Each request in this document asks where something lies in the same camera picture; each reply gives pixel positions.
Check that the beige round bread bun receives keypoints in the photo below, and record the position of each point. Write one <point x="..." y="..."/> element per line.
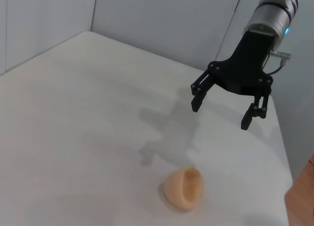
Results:
<point x="176" y="189"/>

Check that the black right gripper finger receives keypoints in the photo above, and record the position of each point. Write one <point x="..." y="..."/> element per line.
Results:
<point x="258" y="108"/>
<point x="200" y="93"/>

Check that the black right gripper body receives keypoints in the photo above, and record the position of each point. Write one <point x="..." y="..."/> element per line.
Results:
<point x="247" y="69"/>

